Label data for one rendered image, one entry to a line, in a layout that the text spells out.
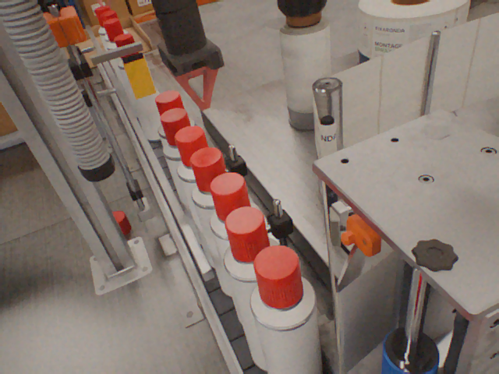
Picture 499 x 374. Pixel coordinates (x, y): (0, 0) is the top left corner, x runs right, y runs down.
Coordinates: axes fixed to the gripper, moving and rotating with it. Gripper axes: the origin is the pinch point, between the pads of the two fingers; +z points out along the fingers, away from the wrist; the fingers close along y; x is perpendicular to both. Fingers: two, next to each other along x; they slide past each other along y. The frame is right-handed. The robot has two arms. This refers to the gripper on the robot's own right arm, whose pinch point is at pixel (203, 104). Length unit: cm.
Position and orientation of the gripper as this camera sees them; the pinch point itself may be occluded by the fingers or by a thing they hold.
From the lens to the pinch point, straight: 66.2
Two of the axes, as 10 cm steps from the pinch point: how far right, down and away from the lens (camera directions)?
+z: 1.9, 7.5, 6.3
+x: -8.9, 4.0, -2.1
